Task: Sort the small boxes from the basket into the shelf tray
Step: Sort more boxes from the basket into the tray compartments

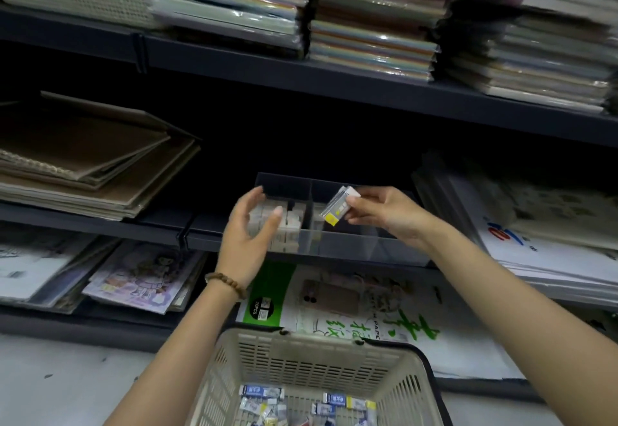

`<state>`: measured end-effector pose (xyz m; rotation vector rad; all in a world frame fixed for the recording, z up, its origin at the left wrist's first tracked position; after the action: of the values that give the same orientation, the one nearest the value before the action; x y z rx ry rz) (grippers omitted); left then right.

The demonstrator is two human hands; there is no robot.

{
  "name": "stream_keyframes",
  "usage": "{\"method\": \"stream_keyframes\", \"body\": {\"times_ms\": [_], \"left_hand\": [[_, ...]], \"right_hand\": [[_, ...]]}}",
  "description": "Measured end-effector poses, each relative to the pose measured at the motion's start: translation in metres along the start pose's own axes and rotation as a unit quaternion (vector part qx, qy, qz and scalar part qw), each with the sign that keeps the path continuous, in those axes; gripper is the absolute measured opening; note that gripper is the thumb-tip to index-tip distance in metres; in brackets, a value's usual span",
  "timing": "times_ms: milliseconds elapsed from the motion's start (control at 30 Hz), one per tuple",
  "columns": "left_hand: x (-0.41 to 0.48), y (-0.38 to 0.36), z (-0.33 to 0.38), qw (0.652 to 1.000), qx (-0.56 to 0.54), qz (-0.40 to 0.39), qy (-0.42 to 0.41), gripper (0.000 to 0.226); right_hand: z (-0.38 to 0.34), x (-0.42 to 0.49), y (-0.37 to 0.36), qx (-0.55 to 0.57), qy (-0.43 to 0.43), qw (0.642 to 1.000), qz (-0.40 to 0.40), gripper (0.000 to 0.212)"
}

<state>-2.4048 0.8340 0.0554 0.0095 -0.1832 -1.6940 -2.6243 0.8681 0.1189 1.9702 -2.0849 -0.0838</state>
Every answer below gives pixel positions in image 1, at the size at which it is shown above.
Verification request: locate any person's left forearm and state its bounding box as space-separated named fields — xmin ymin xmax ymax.
xmin=104 ymin=278 xmax=245 ymax=426

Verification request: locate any yellow eraser bundle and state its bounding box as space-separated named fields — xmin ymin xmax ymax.
xmin=321 ymin=185 xmax=362 ymax=226

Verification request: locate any beige plastic shopping basket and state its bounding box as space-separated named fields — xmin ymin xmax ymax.
xmin=185 ymin=325 xmax=453 ymax=426

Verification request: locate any dark metal shelf unit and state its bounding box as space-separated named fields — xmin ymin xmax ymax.
xmin=0 ymin=5 xmax=618 ymax=402

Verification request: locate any clear plastic divided tray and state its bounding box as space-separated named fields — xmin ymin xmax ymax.
xmin=250 ymin=172 xmax=433 ymax=268

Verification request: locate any coloured paper stack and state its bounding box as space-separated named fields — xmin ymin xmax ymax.
xmin=446 ymin=0 xmax=618 ymax=115
xmin=150 ymin=0 xmax=312 ymax=52
xmin=308 ymin=0 xmax=512 ymax=83

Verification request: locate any person's right forearm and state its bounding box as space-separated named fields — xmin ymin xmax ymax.
xmin=420 ymin=225 xmax=618 ymax=426

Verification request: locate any spiral sketch pad stack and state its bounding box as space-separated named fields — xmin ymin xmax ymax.
xmin=0 ymin=230 xmax=119 ymax=315

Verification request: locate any row of sorted white erasers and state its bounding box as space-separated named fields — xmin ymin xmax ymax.
xmin=248 ymin=201 xmax=306 ymax=253

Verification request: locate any person's right hand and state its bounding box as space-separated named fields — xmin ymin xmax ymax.
xmin=343 ymin=186 xmax=438 ymax=250

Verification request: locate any pile of mixed packaged erasers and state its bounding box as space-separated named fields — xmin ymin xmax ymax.
xmin=236 ymin=384 xmax=379 ymax=426

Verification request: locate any green and white paper pack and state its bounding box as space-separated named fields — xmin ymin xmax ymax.
xmin=235 ymin=261 xmax=525 ymax=381

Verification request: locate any purple cartoon cover book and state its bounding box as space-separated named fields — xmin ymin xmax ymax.
xmin=82 ymin=242 xmax=209 ymax=315

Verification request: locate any brown sketchbook stack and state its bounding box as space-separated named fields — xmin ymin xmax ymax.
xmin=0 ymin=91 xmax=201 ymax=221

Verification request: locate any wooden bead bracelet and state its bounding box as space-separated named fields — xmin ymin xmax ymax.
xmin=204 ymin=271 xmax=247 ymax=301

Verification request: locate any person's left hand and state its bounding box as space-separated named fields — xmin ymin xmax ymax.
xmin=214 ymin=185 xmax=285 ymax=291

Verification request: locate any white poster paper stack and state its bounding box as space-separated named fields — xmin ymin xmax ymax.
xmin=413 ymin=155 xmax=618 ymax=306

